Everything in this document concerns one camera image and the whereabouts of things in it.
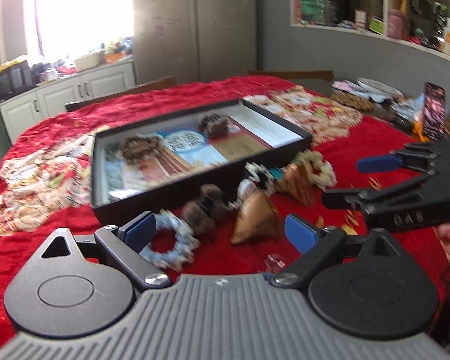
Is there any white plastic basin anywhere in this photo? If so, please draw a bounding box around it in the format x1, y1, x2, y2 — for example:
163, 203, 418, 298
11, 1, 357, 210
75, 52, 102, 72

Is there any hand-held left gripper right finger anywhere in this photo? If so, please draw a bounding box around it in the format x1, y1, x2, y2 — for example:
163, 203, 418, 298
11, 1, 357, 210
268, 214, 402, 289

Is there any brown paper pyramid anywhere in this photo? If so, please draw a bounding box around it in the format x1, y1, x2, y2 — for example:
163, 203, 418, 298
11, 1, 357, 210
230, 189, 282, 246
277, 161, 317, 207

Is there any brown woven mat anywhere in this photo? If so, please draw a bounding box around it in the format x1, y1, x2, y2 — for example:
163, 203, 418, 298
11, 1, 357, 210
330, 94, 377, 112

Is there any smartphone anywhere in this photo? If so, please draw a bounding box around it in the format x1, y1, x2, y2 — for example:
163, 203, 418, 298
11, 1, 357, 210
422, 82, 447, 137

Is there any clear plastic hair clip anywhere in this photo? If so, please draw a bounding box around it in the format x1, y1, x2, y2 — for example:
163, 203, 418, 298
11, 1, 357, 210
264, 253, 287, 274

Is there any pink tumbler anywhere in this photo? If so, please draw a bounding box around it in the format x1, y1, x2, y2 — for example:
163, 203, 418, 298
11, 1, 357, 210
388, 9, 407, 40

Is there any black microwave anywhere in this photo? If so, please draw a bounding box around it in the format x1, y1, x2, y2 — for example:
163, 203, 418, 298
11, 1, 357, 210
0, 62, 34, 100

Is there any red-brown book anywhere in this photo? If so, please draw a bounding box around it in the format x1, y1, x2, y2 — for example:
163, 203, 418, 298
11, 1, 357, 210
210, 116, 278, 166

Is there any white plate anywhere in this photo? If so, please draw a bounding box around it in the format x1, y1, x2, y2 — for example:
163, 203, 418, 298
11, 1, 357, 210
356, 77, 404, 96

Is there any blue and white crochet scrunchie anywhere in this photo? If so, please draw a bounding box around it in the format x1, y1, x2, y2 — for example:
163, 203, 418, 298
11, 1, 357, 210
139, 210, 201, 272

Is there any brown furry hair clip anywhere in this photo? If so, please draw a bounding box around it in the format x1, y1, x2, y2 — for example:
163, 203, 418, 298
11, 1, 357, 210
182, 184, 235, 239

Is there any green sign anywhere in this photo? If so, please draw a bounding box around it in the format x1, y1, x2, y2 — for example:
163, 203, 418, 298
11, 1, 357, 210
299, 0, 329, 25

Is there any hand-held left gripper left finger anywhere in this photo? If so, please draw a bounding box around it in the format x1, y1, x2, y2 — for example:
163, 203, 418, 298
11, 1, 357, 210
41, 212, 173, 289

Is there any beige refrigerator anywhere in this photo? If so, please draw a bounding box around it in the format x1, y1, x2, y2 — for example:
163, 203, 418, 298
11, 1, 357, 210
133, 0, 257, 87

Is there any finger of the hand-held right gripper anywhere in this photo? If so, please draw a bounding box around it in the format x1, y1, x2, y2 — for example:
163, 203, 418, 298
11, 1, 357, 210
322, 170, 441, 211
356, 140, 441, 174

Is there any white and orange bottle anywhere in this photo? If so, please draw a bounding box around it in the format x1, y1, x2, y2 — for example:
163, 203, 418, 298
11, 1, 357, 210
440, 19, 450, 57

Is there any brown crochet scrunchie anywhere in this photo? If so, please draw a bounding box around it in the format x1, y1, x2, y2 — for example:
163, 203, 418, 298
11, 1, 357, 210
118, 135, 164, 164

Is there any white kitchen cabinet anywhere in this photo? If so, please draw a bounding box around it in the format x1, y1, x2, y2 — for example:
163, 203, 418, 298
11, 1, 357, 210
0, 60, 137, 143

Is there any blue printed booklet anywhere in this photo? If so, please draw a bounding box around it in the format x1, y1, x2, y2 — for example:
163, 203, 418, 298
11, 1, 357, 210
105, 127, 218, 199

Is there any black shallow box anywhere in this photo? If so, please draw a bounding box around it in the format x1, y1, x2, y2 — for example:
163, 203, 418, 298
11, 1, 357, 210
91, 98, 313, 226

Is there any black pouch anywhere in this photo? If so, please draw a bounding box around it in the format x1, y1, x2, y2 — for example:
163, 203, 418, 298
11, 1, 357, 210
392, 107, 417, 128

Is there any black crochet scrunchie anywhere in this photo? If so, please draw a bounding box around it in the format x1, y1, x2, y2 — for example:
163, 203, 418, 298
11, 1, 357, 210
244, 161, 274, 196

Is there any cream crochet scrunchie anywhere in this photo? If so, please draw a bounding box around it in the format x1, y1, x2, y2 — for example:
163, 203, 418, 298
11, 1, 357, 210
294, 150, 338, 188

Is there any white wall shelf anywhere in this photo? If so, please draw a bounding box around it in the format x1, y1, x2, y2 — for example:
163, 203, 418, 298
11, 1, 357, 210
289, 0, 450, 64

